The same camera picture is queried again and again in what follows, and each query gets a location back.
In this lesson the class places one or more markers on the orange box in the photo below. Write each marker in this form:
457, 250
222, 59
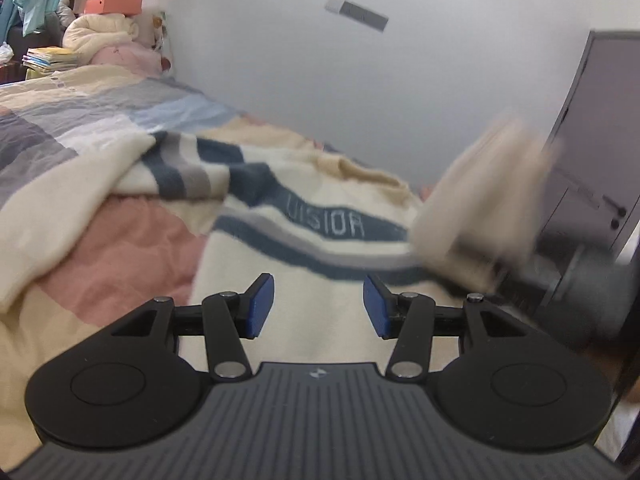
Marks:
114, 5

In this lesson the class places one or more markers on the patterned white pillow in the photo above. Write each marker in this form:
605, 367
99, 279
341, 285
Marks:
152, 30

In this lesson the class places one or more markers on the stack of books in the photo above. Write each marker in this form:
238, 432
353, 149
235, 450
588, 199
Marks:
51, 58

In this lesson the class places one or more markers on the grey wall panel strip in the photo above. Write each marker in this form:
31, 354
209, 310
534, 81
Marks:
356, 12

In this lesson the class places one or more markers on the cream blue-striped fuzzy sweater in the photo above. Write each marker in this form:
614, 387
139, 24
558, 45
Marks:
310, 220

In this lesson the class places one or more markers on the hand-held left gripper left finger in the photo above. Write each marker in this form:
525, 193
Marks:
260, 305

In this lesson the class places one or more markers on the pastel patchwork quilt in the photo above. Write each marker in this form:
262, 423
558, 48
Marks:
125, 260

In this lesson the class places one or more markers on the cream rolled blanket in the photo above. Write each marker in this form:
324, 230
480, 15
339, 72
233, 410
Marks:
97, 32

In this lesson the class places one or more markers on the grey panelled door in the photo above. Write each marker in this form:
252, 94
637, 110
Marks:
595, 125

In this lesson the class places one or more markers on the pink folded blanket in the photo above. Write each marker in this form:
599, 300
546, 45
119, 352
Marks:
131, 59

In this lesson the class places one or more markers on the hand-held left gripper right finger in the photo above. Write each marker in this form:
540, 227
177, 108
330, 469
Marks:
378, 305

